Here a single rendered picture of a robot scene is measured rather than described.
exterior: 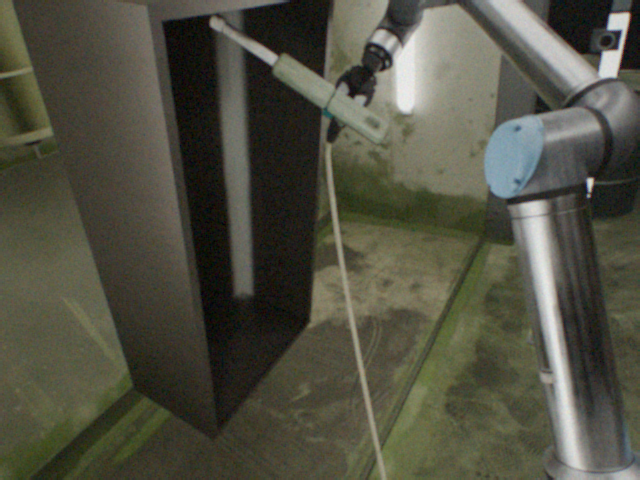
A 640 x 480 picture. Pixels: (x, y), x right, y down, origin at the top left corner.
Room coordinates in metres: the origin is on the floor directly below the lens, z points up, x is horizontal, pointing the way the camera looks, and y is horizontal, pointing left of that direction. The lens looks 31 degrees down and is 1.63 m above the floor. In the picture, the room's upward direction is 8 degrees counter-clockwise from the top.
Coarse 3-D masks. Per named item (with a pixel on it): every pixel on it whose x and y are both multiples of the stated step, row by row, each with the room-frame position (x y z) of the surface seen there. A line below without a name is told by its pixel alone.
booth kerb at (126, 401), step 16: (336, 208) 3.08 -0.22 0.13; (320, 224) 2.87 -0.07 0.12; (128, 400) 1.42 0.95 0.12; (96, 416) 1.31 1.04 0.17; (112, 416) 1.35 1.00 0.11; (80, 432) 1.24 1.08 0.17; (96, 432) 1.28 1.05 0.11; (64, 448) 1.18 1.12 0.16; (80, 448) 1.22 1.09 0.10; (48, 464) 1.12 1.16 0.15; (64, 464) 1.15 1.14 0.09
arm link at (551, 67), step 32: (448, 0) 1.14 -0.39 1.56; (480, 0) 1.04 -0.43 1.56; (512, 0) 0.99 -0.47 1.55; (512, 32) 0.92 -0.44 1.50; (544, 32) 0.87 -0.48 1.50; (512, 64) 0.91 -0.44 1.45; (544, 64) 0.81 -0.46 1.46; (576, 64) 0.77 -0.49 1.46; (544, 96) 0.79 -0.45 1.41; (576, 96) 0.70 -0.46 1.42; (608, 96) 0.67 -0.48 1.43
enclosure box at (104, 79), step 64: (64, 0) 0.86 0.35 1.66; (128, 0) 0.78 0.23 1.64; (192, 0) 0.83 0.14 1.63; (256, 0) 0.98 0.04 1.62; (320, 0) 1.27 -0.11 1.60; (64, 64) 0.90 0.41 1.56; (128, 64) 0.80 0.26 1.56; (192, 64) 1.33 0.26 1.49; (256, 64) 1.41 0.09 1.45; (320, 64) 1.28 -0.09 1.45; (64, 128) 0.95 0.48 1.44; (128, 128) 0.83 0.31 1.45; (192, 128) 1.33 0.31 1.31; (256, 128) 1.43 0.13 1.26; (320, 128) 1.29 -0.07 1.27; (128, 192) 0.87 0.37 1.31; (192, 192) 1.32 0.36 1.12; (256, 192) 1.46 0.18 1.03; (128, 256) 0.92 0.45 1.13; (192, 256) 0.82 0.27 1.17; (256, 256) 1.50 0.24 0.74; (128, 320) 0.99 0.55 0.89; (192, 320) 0.83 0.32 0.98; (256, 320) 1.39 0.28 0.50; (192, 384) 0.88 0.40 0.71; (256, 384) 1.07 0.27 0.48
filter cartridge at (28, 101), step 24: (0, 0) 1.80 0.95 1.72; (0, 24) 1.77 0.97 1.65; (0, 48) 1.75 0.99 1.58; (24, 48) 1.81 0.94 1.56; (0, 72) 1.75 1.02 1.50; (24, 72) 1.78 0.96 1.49; (0, 96) 1.72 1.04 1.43; (24, 96) 1.76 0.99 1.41; (0, 120) 1.71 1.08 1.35; (24, 120) 1.74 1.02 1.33; (48, 120) 1.79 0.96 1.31; (0, 144) 1.70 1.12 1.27; (24, 144) 1.86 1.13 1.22
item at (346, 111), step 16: (224, 32) 1.15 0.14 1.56; (240, 32) 1.14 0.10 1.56; (256, 48) 1.11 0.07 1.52; (272, 64) 1.10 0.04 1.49; (288, 64) 1.08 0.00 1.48; (288, 80) 1.08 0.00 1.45; (304, 80) 1.06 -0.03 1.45; (320, 80) 1.07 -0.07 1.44; (304, 96) 1.08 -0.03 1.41; (320, 96) 1.04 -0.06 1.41; (336, 96) 1.04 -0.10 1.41; (336, 112) 1.03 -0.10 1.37; (352, 112) 1.02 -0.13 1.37; (368, 112) 1.02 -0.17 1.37; (336, 128) 1.10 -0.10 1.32; (352, 128) 1.04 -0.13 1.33; (368, 128) 1.00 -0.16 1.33; (384, 128) 1.00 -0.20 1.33
